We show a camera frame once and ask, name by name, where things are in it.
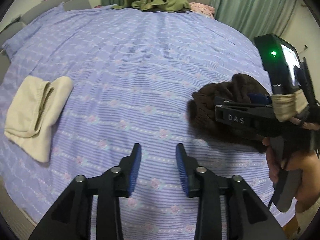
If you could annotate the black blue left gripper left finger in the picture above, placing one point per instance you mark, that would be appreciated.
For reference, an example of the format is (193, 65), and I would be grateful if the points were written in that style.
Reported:
(70, 215)

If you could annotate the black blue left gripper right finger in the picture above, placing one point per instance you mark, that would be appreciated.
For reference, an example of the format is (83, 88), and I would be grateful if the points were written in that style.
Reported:
(247, 216)

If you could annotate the dark brown pants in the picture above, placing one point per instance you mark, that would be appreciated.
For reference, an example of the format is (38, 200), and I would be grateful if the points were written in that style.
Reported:
(201, 110)

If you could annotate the right hand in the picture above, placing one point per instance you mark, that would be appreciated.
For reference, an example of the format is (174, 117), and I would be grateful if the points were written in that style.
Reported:
(294, 172)

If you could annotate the folded cream towel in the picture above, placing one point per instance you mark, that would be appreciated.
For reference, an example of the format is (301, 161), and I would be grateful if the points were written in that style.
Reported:
(34, 109)

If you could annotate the green curtain right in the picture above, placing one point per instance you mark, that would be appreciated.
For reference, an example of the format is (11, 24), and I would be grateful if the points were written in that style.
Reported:
(255, 17)

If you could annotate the pink patterned cloth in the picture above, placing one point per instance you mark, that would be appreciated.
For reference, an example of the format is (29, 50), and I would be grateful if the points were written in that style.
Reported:
(203, 9)

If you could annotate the purple floral bed sheet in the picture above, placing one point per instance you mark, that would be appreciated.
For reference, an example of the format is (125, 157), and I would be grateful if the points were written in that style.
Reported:
(133, 74)

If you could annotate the olive green garment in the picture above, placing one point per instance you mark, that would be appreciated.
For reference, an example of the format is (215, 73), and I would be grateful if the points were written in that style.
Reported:
(156, 5)

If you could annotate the grey bed headboard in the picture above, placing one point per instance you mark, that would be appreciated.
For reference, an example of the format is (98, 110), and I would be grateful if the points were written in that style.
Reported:
(37, 12)

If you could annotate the black camera box green light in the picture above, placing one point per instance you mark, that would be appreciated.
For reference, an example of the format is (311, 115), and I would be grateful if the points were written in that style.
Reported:
(279, 59)

